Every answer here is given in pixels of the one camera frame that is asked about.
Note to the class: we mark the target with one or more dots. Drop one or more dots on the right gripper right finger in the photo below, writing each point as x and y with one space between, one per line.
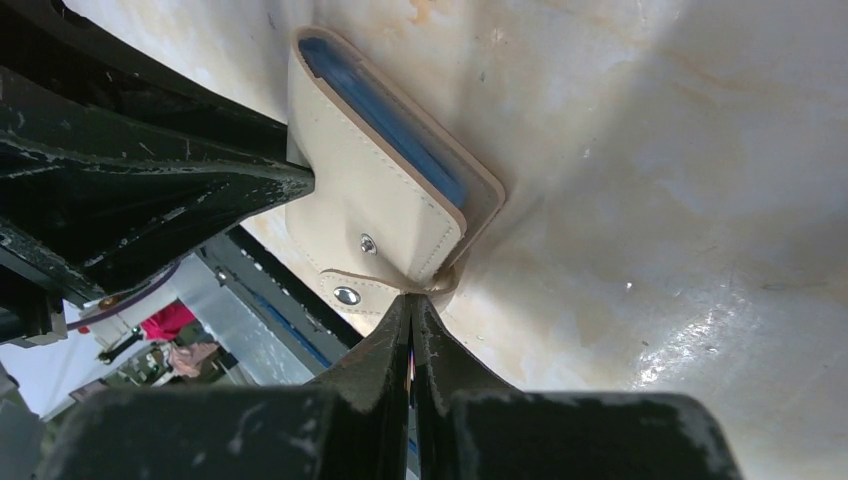
472 424

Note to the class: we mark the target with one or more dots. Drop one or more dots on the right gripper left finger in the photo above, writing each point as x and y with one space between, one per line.
349 422

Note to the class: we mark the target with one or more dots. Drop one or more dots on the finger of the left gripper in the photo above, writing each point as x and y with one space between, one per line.
96 202
49 44

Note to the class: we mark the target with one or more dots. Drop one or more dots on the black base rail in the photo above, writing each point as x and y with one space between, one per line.
277 329

